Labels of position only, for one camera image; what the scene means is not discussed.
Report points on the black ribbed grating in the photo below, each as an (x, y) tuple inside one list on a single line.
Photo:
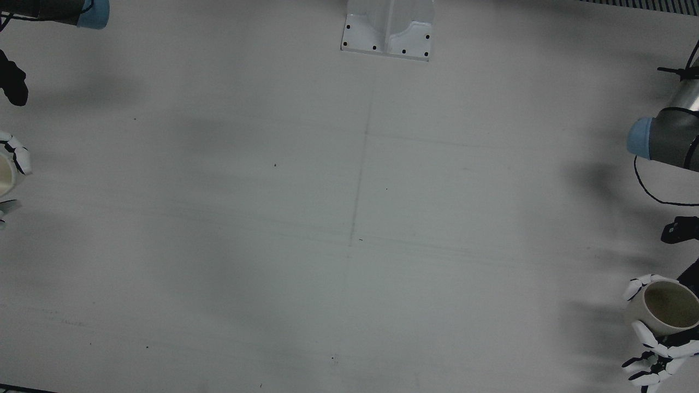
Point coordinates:
[(639, 4)]

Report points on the beige paper cup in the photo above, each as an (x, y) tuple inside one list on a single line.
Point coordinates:
[(4, 174), (669, 303)]

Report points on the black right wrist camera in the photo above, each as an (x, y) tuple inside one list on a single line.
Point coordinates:
[(13, 82)]

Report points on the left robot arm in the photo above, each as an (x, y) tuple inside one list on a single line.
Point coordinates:
[(677, 136)]

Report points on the white pedestal mount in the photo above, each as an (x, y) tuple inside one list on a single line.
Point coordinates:
[(387, 27)]

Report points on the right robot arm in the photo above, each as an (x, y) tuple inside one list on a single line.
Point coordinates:
[(49, 10)]

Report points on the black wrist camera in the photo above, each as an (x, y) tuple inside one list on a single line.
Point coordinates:
[(680, 229), (13, 82)]

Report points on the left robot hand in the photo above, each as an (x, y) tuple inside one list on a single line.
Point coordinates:
[(663, 349)]

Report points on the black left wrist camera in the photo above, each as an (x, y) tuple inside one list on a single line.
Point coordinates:
[(680, 229)]

